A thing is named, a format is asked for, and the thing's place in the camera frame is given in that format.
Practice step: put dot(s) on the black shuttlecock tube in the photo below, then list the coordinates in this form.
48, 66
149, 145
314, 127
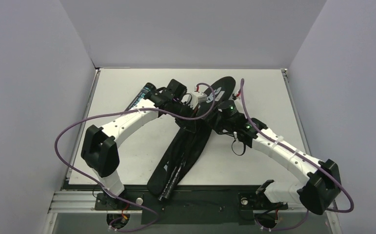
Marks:
145, 89

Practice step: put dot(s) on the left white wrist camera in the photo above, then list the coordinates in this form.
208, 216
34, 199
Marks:
196, 98

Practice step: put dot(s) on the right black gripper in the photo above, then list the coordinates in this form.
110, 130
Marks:
214, 119

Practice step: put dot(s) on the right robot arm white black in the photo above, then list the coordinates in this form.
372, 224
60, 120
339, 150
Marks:
316, 187

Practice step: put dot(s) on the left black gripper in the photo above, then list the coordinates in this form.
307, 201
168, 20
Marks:
191, 123

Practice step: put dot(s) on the black racket bag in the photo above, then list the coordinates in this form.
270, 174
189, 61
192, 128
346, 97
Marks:
186, 145

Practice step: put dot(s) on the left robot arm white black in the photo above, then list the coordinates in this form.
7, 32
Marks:
100, 145

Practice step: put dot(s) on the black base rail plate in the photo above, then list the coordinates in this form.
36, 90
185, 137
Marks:
205, 204

